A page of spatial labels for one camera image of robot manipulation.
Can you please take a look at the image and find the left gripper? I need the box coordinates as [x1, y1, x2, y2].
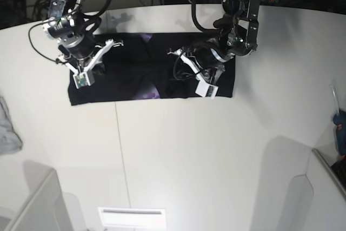
[164, 44, 226, 97]

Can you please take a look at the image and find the black keyboard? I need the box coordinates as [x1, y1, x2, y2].
[331, 159, 346, 188]

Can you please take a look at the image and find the coiled black cable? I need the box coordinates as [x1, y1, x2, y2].
[31, 0, 55, 22]

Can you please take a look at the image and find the grey cloth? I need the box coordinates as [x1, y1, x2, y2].
[1, 96, 23, 155]

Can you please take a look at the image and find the blue glue gun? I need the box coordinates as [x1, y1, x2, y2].
[330, 84, 345, 159]

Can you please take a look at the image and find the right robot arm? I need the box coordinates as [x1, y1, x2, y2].
[40, 0, 117, 75]

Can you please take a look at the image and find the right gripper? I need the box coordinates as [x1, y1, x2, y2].
[56, 35, 124, 76]

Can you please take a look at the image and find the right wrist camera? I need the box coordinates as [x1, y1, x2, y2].
[72, 71, 95, 89]

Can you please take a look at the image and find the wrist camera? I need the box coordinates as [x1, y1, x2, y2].
[72, 71, 95, 89]
[195, 81, 218, 99]

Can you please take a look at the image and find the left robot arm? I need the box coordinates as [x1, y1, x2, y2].
[173, 0, 261, 98]

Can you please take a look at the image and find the black T-shirt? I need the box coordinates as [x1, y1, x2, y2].
[67, 32, 236, 107]

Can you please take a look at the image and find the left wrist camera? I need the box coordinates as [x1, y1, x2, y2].
[195, 81, 218, 99]

